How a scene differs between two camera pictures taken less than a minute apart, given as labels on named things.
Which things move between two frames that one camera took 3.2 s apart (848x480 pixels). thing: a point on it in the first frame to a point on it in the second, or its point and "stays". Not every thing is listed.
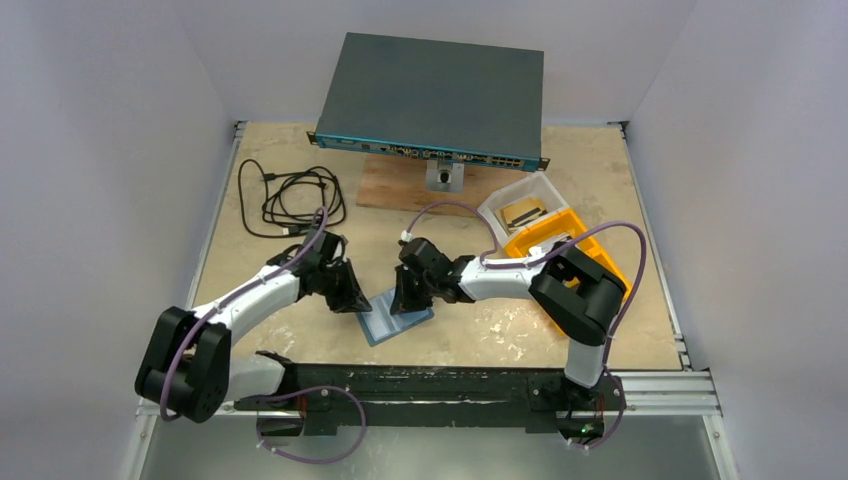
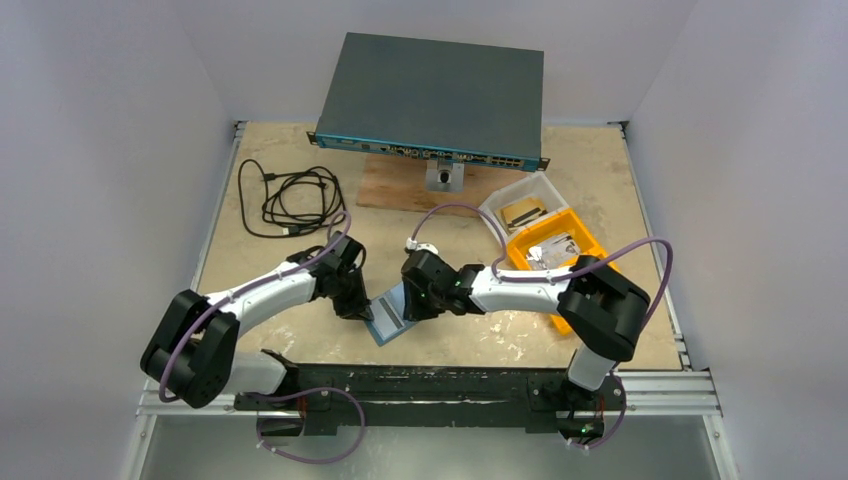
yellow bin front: [589, 251] to [589, 246]
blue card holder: [379, 324] stays
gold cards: [519, 211] stays
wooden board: [398, 184] stays
